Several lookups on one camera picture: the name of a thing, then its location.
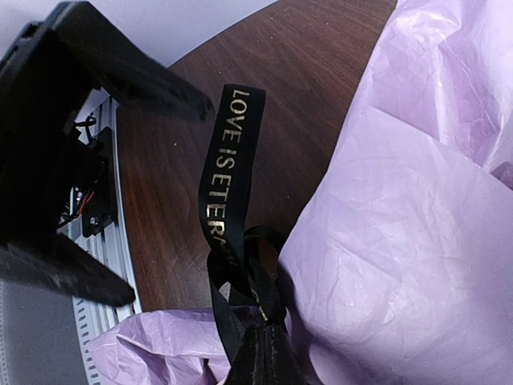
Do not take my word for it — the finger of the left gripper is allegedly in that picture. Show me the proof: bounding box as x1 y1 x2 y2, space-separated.
1 233 135 307

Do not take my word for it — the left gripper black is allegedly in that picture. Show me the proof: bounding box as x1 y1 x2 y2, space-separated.
1 2 213 249

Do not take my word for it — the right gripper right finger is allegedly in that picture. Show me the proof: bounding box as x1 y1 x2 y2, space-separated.
266 325 306 385

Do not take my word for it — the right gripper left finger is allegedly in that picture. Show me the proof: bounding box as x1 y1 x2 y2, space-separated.
226 326 267 385

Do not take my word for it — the black printed ribbon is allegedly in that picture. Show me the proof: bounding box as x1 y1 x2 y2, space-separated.
198 84 286 360

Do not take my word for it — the purple wrapping paper sheet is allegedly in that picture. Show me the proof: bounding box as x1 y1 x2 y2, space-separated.
89 1 512 384

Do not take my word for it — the front aluminium rail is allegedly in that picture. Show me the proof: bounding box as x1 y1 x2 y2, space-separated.
62 98 141 384

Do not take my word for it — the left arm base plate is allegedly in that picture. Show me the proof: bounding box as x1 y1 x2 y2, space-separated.
58 115 118 238

